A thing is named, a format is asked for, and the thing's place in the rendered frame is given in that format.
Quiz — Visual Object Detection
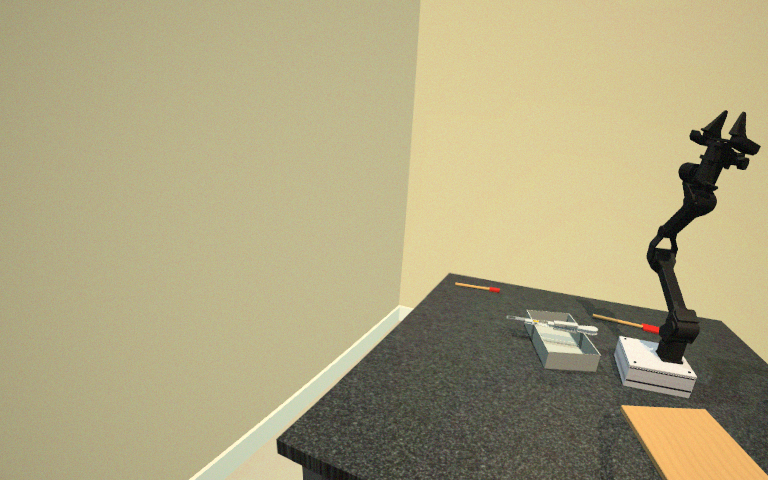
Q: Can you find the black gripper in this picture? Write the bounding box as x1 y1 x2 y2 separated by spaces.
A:
689 110 761 170

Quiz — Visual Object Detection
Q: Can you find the light wooden board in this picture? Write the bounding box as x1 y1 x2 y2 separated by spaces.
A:
620 405 768 480

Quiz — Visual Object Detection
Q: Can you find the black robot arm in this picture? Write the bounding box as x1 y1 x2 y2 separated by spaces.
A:
646 152 750 365

